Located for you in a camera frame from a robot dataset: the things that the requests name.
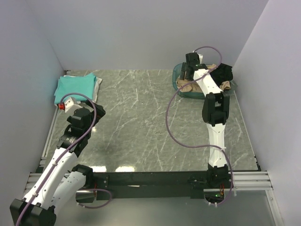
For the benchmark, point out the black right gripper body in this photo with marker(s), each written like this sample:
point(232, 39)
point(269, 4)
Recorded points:
point(184, 69)

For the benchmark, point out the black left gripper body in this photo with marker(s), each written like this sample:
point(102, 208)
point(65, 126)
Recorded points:
point(92, 115)

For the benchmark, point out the tan t shirt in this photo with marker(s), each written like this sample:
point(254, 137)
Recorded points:
point(194, 87)

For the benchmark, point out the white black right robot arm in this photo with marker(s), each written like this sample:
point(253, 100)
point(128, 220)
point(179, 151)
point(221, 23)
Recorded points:
point(215, 113)

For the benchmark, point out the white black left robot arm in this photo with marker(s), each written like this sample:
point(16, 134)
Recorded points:
point(61, 179)

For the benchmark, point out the teal plastic basket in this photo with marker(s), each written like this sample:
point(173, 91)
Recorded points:
point(177, 83)

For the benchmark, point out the black t shirt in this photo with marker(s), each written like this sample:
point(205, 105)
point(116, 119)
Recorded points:
point(222, 74)

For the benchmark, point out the folded teal t shirt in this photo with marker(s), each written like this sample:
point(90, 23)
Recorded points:
point(58, 93)

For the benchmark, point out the black base crossbar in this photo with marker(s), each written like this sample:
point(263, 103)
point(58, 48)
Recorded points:
point(127, 185)

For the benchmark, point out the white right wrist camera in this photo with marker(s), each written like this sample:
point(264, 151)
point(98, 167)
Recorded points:
point(200, 56)

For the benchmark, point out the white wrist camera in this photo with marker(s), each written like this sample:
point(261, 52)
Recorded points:
point(70, 105)
point(200, 56)

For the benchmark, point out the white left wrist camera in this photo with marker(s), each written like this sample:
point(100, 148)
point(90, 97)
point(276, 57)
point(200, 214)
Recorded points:
point(70, 105)

